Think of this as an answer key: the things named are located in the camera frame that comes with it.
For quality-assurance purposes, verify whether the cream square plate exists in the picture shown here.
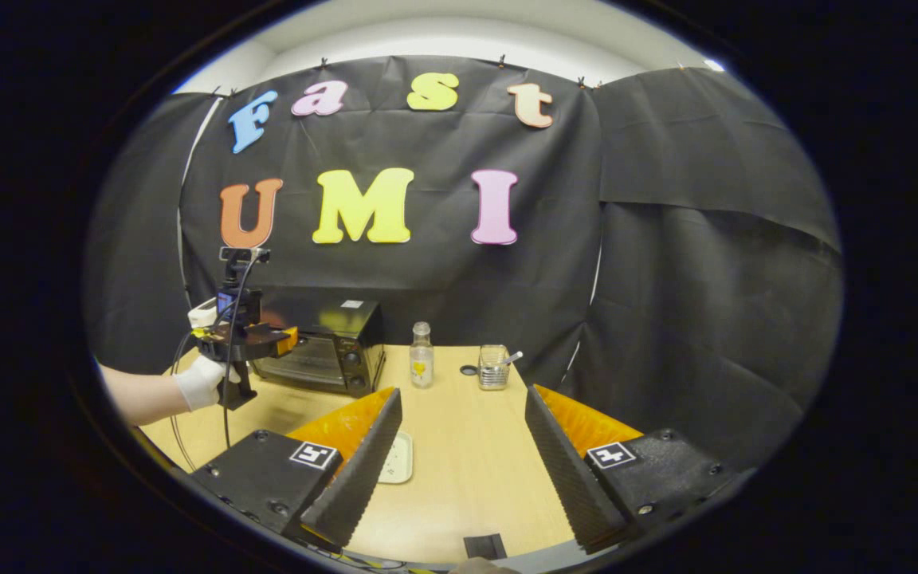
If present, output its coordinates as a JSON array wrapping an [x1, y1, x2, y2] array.
[[378, 430, 414, 485]]

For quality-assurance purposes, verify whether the wire mesh utensil holder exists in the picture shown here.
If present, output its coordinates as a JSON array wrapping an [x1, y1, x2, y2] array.
[[478, 344, 511, 391]]

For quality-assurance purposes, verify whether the clear bottle with yellow label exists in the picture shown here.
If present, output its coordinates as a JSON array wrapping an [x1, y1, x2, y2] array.
[[410, 321, 435, 390]]

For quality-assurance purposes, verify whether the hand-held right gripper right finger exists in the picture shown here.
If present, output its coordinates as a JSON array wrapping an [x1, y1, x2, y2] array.
[[524, 384, 755, 555]]

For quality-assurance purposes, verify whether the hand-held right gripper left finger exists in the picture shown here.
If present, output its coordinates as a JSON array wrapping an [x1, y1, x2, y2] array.
[[188, 387, 404, 551]]

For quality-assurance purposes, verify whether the small black rectangular block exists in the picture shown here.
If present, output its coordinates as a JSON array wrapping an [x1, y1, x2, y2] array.
[[463, 533, 508, 560]]

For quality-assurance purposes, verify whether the black cable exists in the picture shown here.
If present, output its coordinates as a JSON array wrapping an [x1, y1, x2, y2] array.
[[169, 254, 262, 473]]

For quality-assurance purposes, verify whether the white toaster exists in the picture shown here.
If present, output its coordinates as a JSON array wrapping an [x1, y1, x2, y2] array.
[[188, 297, 221, 329]]

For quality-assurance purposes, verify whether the black electric oven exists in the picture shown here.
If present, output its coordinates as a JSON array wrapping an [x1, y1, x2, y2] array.
[[250, 289, 386, 398]]

